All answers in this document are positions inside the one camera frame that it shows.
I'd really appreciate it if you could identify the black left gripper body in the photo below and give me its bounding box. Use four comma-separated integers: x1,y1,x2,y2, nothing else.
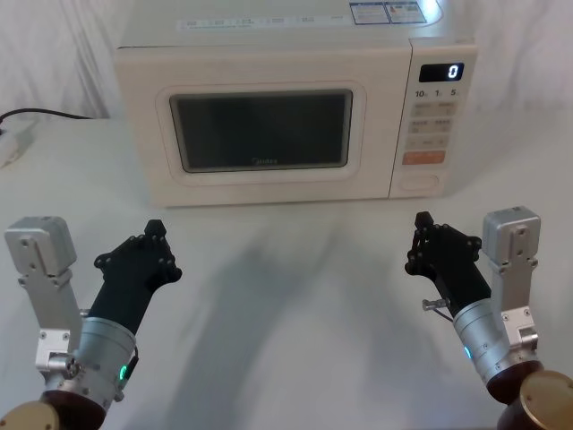
86,244,165,336

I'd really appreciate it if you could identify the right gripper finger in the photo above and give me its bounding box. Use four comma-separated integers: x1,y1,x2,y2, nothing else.
404,211,438,277
424,211,483,263

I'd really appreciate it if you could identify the black power cable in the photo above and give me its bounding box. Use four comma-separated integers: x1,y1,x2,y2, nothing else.
0,107,94,125

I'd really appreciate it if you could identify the white table cloth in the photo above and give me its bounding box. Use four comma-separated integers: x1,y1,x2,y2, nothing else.
0,89,573,430

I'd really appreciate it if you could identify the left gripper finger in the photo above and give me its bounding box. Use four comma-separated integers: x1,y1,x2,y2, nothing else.
156,219,184,284
94,219,158,271

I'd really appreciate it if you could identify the cream microwave oven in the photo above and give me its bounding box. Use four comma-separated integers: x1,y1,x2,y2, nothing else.
111,0,478,209

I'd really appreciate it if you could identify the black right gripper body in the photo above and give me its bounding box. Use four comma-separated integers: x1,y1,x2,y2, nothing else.
428,249,492,318

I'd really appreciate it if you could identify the thin cable with silver plug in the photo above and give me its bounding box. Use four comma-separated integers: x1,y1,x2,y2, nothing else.
422,298,456,323

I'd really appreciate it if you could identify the oven control panel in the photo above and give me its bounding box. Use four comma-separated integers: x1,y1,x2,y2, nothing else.
389,38,478,199

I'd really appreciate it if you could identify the white power strip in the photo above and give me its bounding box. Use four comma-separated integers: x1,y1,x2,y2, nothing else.
0,118,40,168

